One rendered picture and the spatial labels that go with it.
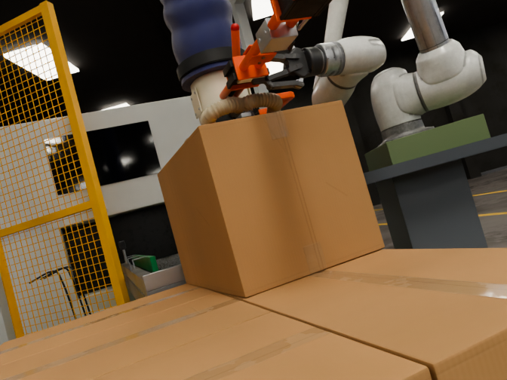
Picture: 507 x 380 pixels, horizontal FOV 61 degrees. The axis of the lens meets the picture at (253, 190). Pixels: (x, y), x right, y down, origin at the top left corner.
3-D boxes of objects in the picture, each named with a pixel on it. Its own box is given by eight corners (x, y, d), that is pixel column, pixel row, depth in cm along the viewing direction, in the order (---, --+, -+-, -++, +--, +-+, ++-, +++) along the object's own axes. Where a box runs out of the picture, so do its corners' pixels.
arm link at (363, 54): (351, 59, 111) (332, 92, 122) (399, 53, 116) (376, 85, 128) (334, 29, 115) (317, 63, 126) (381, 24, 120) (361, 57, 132)
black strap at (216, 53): (175, 93, 141) (171, 81, 141) (240, 82, 148) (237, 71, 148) (185, 65, 119) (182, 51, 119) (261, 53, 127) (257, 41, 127)
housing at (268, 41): (259, 54, 91) (253, 34, 91) (287, 50, 93) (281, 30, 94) (270, 39, 85) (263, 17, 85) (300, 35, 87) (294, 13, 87)
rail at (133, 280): (125, 285, 369) (120, 264, 370) (132, 283, 371) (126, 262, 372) (155, 331, 153) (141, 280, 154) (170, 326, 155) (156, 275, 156)
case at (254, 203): (185, 283, 149) (156, 174, 151) (284, 251, 165) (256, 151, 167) (245, 298, 94) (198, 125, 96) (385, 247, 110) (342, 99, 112)
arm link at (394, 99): (385, 133, 175) (370, 82, 176) (431, 117, 165) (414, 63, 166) (375, 133, 161) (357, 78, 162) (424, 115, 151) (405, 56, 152)
